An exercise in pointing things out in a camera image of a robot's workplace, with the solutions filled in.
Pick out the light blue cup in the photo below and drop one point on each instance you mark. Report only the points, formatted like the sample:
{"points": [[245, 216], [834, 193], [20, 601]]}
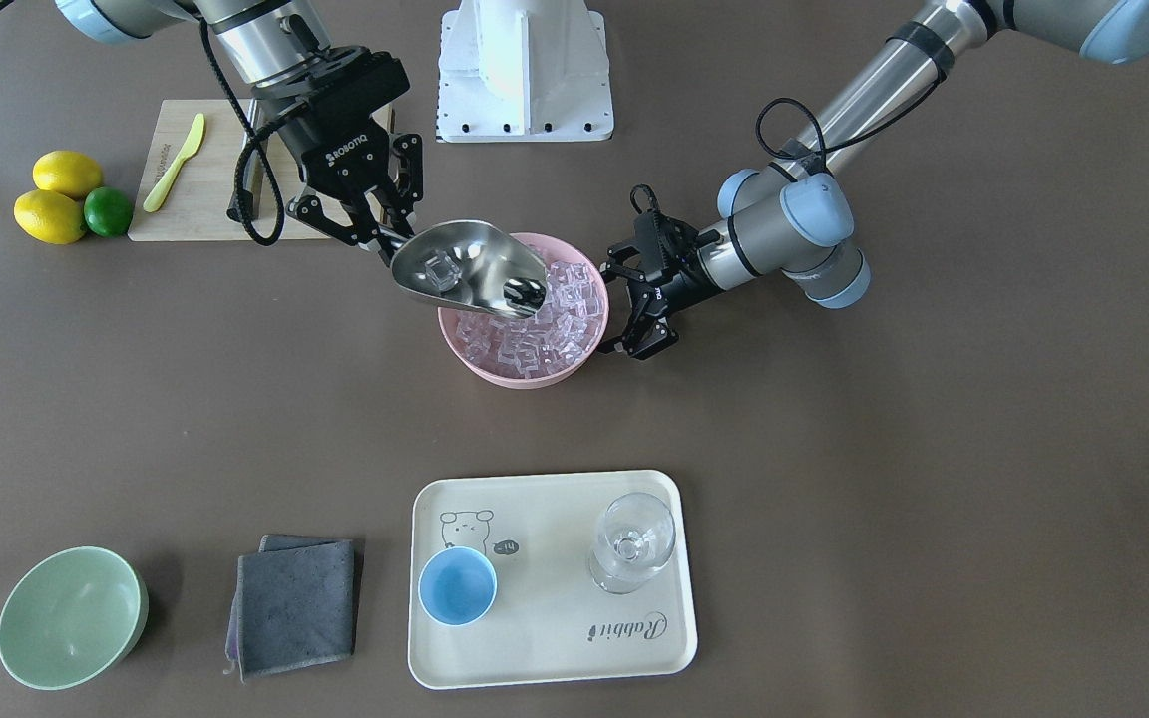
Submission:
{"points": [[457, 586]]}

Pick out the pink bowl with ice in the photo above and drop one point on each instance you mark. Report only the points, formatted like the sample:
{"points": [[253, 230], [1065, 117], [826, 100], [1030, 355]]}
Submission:
{"points": [[545, 349]]}

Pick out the yellow lemon lower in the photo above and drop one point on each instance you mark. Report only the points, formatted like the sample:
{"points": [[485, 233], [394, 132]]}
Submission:
{"points": [[50, 216]]}

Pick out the green lime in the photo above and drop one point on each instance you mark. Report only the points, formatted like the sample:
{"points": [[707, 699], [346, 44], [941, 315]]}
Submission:
{"points": [[107, 212]]}

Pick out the grey folded cloth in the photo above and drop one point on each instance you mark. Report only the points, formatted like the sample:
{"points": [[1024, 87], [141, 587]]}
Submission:
{"points": [[294, 605]]}

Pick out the yellow plastic knife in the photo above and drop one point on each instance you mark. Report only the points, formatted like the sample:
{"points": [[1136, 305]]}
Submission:
{"points": [[161, 190]]}

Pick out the bamboo cutting board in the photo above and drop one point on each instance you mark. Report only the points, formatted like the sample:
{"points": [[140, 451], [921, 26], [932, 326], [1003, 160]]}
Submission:
{"points": [[196, 208]]}

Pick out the green bowl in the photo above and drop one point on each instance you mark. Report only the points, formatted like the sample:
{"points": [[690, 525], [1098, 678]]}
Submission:
{"points": [[71, 618]]}

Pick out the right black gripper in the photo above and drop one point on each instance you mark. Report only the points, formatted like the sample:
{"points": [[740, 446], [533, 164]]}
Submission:
{"points": [[338, 149]]}

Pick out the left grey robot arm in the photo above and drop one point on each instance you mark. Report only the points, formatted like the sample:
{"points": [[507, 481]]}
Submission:
{"points": [[792, 216]]}

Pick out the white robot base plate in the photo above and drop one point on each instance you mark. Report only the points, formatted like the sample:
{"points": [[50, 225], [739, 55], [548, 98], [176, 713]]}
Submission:
{"points": [[523, 72]]}

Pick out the cream rabbit tray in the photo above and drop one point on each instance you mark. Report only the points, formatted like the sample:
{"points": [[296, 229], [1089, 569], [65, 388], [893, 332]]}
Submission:
{"points": [[549, 622]]}

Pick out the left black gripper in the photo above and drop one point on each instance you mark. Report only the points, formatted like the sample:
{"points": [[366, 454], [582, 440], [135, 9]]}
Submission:
{"points": [[682, 286]]}

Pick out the clear wine glass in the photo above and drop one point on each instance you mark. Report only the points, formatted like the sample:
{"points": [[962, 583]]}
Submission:
{"points": [[633, 541]]}

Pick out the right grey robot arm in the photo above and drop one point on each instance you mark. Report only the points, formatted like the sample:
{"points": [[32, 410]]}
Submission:
{"points": [[265, 40]]}

